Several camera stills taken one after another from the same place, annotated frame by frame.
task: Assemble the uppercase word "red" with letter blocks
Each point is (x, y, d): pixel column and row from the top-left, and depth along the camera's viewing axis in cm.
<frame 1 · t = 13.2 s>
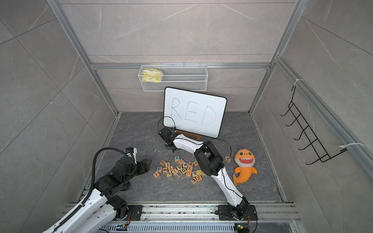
left hand: (147, 159, 80), fingers open
right hand: (172, 145, 100), fingers open
white dry-erase board: (194, 112, 97), point 19 cm above the table
orange shark plush toy: (245, 158, 86), point 9 cm above the table
wooden block blue K: (177, 158, 92), point 3 cm above the table
wooden block brown C: (162, 162, 90), point 4 cm above the table
wooden block red f: (156, 174, 85), point 3 cm above the table
wooden block blue p: (159, 169, 87), point 3 cm above the table
wooden block red T: (170, 168, 88), point 3 cm above the table
wooden block green J: (169, 174, 85), point 3 cm above the table
wooden block brown K: (190, 168, 87), point 4 cm above the table

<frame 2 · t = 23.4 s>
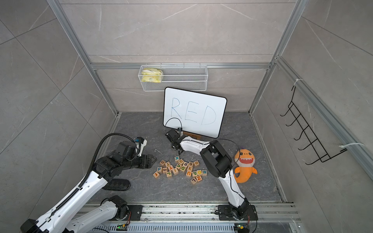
left hand: (151, 157, 75), fingers open
right hand: (178, 145, 100), fingers open
black oval pad: (120, 187, 81), point 3 cm above the table
the other named things where they were.

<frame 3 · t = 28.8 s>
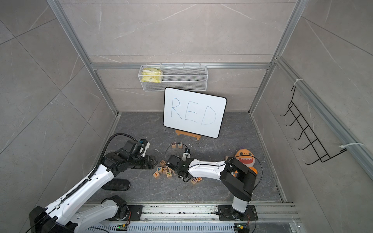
left hand: (153, 160, 77), fingers open
right hand: (181, 168, 87), fingers open
wooden block letter R: (173, 144, 100), point 2 cm above the table
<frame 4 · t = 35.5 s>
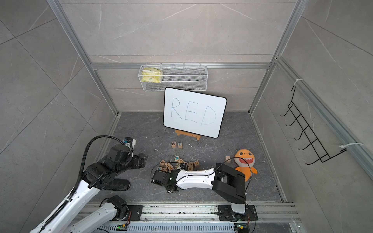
left hand: (141, 154, 73), fingers open
right hand: (167, 183, 82), fingers open
wooden block brown H: (196, 163, 90), point 3 cm above the table
